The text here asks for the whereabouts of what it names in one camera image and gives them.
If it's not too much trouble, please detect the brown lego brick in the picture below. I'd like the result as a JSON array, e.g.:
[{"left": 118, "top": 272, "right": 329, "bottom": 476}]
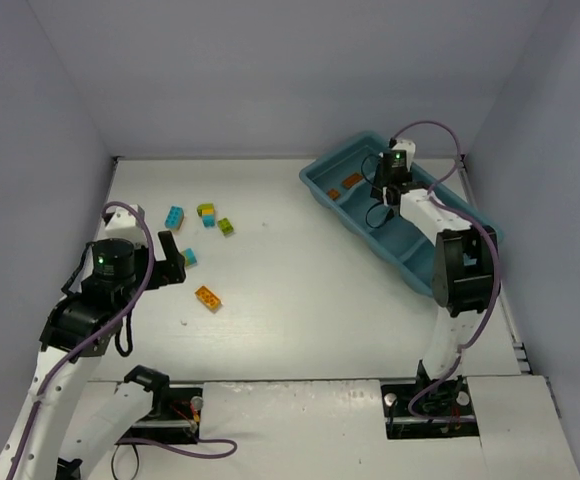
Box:
[
  {"left": 341, "top": 172, "right": 364, "bottom": 190},
  {"left": 327, "top": 188, "right": 341, "bottom": 201}
]

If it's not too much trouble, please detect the small green square lego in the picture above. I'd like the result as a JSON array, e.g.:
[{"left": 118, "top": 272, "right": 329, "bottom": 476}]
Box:
[{"left": 217, "top": 218, "right": 234, "bottom": 237}]

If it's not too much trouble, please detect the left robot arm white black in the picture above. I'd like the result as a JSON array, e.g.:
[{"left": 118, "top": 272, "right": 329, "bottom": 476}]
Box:
[{"left": 0, "top": 231, "right": 185, "bottom": 479}]

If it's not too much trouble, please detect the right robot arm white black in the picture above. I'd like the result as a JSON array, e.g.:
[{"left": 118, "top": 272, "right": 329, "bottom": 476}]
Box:
[{"left": 371, "top": 149, "right": 500, "bottom": 397}]

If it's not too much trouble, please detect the green and blue lego cube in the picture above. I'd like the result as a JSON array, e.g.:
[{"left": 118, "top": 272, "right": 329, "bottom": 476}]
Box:
[{"left": 181, "top": 248, "right": 198, "bottom": 268}]

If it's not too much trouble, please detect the orange yellow lego brick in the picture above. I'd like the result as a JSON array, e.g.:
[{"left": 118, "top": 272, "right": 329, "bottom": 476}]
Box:
[{"left": 195, "top": 285, "right": 222, "bottom": 313}]

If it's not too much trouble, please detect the blue lego on orange plate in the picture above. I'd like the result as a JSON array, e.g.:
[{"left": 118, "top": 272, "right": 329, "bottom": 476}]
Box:
[{"left": 164, "top": 205, "right": 185, "bottom": 232}]

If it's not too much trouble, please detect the teal divided plastic tray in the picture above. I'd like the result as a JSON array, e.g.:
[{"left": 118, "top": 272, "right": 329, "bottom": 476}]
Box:
[{"left": 298, "top": 130, "right": 504, "bottom": 299}]

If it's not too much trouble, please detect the green yellow blue lego stack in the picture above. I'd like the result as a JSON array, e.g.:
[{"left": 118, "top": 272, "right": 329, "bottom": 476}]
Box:
[{"left": 197, "top": 203, "right": 216, "bottom": 228}]

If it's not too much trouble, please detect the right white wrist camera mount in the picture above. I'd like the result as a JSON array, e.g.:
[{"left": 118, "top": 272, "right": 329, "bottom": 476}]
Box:
[{"left": 389, "top": 138, "right": 416, "bottom": 166}]

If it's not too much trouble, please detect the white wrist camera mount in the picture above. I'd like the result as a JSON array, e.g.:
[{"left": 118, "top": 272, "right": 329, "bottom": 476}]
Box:
[
  {"left": 389, "top": 138, "right": 416, "bottom": 166},
  {"left": 101, "top": 207, "right": 147, "bottom": 248}
]

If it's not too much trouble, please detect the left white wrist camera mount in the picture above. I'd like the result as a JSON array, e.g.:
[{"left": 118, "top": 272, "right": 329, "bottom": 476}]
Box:
[{"left": 101, "top": 207, "right": 147, "bottom": 248}]

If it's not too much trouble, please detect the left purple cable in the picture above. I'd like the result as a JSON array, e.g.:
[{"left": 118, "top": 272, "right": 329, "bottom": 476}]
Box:
[{"left": 7, "top": 201, "right": 239, "bottom": 480}]

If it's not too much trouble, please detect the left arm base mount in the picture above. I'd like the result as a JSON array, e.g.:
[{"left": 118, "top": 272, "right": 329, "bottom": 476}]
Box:
[{"left": 122, "top": 385, "right": 203, "bottom": 446}]

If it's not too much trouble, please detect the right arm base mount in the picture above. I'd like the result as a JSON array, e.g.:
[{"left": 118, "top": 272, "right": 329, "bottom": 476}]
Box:
[{"left": 381, "top": 378, "right": 479, "bottom": 440}]

